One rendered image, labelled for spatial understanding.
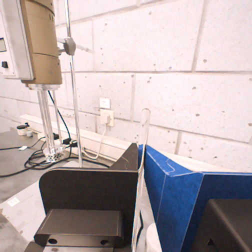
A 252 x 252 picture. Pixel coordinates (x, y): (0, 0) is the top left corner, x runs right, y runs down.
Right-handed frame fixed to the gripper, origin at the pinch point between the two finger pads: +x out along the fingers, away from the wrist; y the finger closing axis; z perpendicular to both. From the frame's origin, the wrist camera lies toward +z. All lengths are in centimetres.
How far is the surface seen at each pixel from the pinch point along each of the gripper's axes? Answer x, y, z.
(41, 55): 27.7, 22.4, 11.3
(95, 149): 57, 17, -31
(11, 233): 16.1, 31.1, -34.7
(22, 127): 80, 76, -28
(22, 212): 21, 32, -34
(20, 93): 99, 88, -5
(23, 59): 24.9, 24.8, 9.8
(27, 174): 38, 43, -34
